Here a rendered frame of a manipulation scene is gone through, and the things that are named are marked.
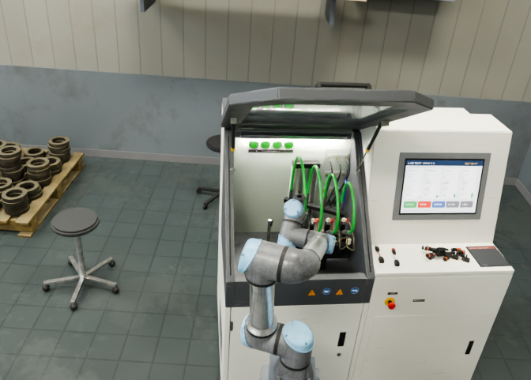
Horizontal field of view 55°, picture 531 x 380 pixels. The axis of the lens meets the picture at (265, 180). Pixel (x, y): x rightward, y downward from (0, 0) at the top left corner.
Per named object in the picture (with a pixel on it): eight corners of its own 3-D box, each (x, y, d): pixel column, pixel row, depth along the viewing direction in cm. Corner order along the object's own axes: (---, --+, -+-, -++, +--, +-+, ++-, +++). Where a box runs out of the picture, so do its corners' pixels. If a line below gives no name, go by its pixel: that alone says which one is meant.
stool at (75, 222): (57, 261, 377) (45, 198, 349) (128, 264, 380) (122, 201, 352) (32, 310, 334) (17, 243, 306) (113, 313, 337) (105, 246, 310)
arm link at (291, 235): (302, 251, 194) (309, 223, 197) (274, 244, 197) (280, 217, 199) (304, 254, 202) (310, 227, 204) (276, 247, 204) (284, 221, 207)
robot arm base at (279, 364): (314, 392, 189) (317, 374, 184) (273, 389, 189) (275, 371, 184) (311, 359, 203) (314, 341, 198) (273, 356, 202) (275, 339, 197)
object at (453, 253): (427, 264, 247) (429, 254, 244) (418, 250, 256) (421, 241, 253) (471, 263, 250) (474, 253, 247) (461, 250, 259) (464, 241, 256)
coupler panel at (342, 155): (320, 201, 276) (327, 151, 260) (318, 198, 279) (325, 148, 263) (343, 201, 278) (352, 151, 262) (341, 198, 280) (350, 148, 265)
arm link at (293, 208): (280, 216, 198) (285, 195, 200) (284, 222, 208) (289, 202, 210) (299, 220, 196) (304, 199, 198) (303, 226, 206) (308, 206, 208)
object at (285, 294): (233, 307, 239) (235, 281, 231) (233, 300, 243) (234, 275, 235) (361, 303, 247) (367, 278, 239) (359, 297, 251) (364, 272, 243)
